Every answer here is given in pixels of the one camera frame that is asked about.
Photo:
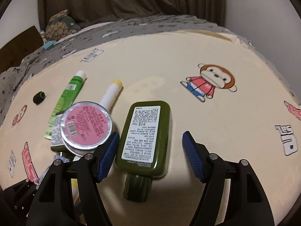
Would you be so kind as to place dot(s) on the wooden headboard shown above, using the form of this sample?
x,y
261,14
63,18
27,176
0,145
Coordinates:
x,y
12,53

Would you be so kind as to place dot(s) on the light blue small item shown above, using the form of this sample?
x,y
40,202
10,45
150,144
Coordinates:
x,y
49,44

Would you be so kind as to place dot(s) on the white yellow lip balm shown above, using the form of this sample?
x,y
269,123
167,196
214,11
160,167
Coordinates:
x,y
111,94

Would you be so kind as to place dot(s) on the grey patterned bedsheet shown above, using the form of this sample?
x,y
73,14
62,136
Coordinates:
x,y
93,36

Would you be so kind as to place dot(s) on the dark green lotion bottle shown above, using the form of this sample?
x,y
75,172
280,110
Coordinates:
x,y
144,148

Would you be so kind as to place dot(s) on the green squeeze tube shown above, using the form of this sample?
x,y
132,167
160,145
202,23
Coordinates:
x,y
66,99

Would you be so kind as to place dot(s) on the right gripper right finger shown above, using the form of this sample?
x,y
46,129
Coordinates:
x,y
247,204

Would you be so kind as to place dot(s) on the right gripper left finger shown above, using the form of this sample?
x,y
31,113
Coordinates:
x,y
53,202

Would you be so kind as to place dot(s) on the pink lid round tin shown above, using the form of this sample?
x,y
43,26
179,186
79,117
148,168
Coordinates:
x,y
84,126

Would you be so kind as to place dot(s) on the brown patterned plush toy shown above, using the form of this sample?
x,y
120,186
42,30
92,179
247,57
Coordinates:
x,y
60,25

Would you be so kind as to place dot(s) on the cream cartoon blanket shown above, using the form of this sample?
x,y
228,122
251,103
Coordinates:
x,y
217,88

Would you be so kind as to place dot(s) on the small green labelled box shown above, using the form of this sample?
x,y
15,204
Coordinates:
x,y
57,144

